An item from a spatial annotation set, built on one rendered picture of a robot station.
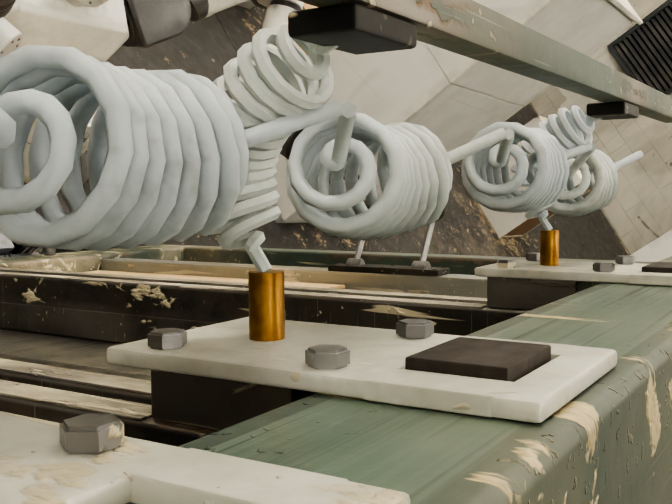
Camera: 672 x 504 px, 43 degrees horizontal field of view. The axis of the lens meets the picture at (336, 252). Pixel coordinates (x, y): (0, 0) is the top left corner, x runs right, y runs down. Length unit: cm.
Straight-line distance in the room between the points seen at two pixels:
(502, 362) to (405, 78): 340
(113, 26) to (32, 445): 126
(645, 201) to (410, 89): 590
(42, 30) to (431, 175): 99
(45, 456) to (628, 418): 21
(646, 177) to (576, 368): 901
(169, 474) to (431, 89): 345
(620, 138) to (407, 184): 899
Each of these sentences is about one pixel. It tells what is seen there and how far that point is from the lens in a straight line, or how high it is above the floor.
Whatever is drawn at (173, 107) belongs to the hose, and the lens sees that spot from 29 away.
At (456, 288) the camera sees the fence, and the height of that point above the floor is 152.
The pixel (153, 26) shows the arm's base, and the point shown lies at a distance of 155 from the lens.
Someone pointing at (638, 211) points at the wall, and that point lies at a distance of 933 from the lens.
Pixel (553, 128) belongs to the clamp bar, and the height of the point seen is 188.
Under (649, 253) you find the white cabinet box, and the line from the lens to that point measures 480.
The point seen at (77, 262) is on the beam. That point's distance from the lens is 170.
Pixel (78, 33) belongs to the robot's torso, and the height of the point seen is 130.
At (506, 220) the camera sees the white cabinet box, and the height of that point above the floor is 11.
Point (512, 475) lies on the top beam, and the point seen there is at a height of 192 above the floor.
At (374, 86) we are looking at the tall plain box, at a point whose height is 79.
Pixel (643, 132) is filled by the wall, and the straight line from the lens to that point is 936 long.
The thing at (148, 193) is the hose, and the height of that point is 187.
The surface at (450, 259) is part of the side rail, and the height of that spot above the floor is 144.
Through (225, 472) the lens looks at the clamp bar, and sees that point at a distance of 21.
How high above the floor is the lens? 203
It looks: 28 degrees down
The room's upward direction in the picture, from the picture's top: 53 degrees clockwise
